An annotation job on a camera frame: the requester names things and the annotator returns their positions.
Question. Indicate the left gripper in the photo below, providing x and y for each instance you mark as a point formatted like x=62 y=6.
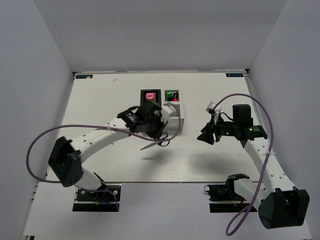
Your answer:
x=157 y=133

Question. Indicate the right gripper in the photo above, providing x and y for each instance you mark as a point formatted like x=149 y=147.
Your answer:
x=210 y=128

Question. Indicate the pink glue stick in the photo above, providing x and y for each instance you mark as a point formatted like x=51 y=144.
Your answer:
x=150 y=96

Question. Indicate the green highlighter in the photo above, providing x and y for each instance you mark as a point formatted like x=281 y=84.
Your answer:
x=169 y=95

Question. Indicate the pink highlighter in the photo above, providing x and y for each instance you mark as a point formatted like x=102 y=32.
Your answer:
x=175 y=97

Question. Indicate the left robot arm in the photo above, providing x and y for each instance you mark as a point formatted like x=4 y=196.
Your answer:
x=68 y=155

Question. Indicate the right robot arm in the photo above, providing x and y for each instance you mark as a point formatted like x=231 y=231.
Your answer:
x=278 y=201

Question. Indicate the white slotted organizer box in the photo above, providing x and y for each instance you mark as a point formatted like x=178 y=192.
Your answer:
x=178 y=119

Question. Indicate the right blue corner label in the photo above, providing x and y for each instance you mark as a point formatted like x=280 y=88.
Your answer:
x=234 y=75

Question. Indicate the blue corner label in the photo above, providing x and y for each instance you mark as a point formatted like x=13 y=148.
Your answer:
x=234 y=75
x=84 y=76

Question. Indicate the left blue corner label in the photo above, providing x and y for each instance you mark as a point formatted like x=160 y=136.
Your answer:
x=84 y=76

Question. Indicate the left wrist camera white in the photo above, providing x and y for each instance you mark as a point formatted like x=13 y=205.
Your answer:
x=167 y=111

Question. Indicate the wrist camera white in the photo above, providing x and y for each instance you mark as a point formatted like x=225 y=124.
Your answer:
x=167 y=111
x=214 y=110

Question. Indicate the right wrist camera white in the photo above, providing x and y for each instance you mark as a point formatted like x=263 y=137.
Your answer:
x=214 y=110

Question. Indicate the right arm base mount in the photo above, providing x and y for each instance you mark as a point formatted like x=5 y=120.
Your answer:
x=220 y=201

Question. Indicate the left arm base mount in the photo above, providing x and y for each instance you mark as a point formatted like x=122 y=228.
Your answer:
x=97 y=202

